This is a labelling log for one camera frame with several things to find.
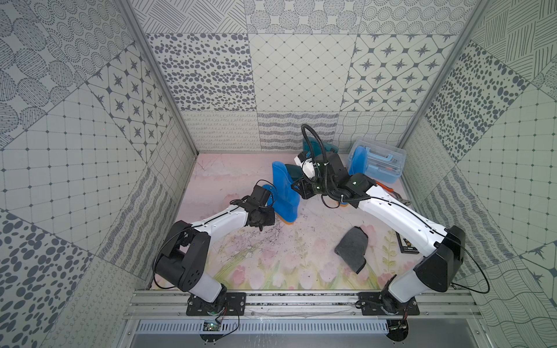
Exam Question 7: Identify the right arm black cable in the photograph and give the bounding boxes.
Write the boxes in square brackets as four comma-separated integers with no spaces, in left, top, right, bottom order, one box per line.
[301,123,332,192]

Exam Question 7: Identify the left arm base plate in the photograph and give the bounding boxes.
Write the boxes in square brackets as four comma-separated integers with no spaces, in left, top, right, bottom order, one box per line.
[187,292,247,316]

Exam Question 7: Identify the orange handled pliers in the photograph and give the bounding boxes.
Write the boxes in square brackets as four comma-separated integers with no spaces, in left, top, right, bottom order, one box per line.
[377,181,411,207]

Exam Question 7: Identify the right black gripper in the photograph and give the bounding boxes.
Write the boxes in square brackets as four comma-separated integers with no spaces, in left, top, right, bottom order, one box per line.
[289,175,336,200]

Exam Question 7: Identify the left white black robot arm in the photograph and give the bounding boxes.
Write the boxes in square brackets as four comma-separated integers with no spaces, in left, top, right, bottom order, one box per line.
[152,185,275,308]

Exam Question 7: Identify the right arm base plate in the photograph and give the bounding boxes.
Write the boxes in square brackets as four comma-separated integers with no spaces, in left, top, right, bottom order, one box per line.
[355,291,420,316]

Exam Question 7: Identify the aluminium mounting rail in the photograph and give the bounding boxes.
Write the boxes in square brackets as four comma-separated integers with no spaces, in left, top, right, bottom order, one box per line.
[124,290,482,319]

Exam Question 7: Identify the grey microfibre cloth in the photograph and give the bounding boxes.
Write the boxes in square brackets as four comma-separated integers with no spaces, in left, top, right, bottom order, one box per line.
[334,226,368,274]

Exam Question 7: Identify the blue rubber boot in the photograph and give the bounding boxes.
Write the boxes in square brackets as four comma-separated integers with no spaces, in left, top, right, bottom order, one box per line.
[339,145,368,207]
[263,162,301,224]

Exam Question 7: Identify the white ventilation grille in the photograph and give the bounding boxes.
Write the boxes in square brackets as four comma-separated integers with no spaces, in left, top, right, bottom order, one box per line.
[136,319,389,334]

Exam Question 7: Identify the light blue plastic toolbox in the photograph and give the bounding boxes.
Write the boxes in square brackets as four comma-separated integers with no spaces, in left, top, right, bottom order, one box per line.
[348,139,407,184]

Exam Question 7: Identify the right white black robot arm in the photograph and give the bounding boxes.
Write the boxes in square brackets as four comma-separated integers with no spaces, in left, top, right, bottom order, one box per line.
[294,152,466,313]

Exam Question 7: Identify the green rubber boot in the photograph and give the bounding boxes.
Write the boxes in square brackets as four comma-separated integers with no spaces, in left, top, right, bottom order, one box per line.
[285,137,322,181]

